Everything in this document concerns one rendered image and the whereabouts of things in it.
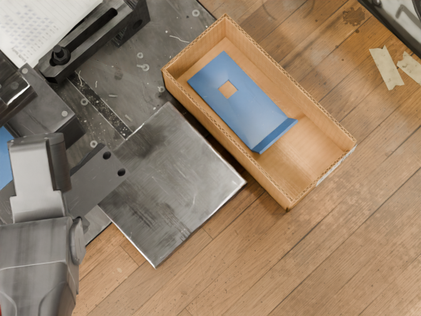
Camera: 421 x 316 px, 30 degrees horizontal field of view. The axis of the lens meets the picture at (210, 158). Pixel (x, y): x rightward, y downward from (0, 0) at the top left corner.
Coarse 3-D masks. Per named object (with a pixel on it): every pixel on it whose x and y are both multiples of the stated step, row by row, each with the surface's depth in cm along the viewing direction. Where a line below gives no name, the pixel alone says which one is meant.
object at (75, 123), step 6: (72, 120) 103; (78, 120) 105; (66, 126) 103; (72, 126) 105; (78, 126) 106; (60, 132) 103; (66, 132) 105; (72, 132) 107; (78, 132) 108; (84, 132) 110; (66, 138) 107; (72, 138) 108; (78, 138) 110; (66, 144) 108; (72, 144) 110
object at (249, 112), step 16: (208, 64) 112; (224, 64) 112; (192, 80) 111; (208, 80) 111; (224, 80) 111; (240, 80) 111; (208, 96) 111; (240, 96) 110; (256, 96) 110; (224, 112) 110; (240, 112) 110; (256, 112) 110; (272, 112) 110; (240, 128) 109; (256, 128) 109; (272, 128) 109; (288, 128) 106; (256, 144) 109
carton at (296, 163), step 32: (224, 32) 112; (192, 64) 112; (256, 64) 111; (192, 96) 111; (224, 96) 111; (288, 96) 110; (224, 128) 110; (320, 128) 109; (256, 160) 108; (288, 160) 108; (320, 160) 108; (288, 192) 107
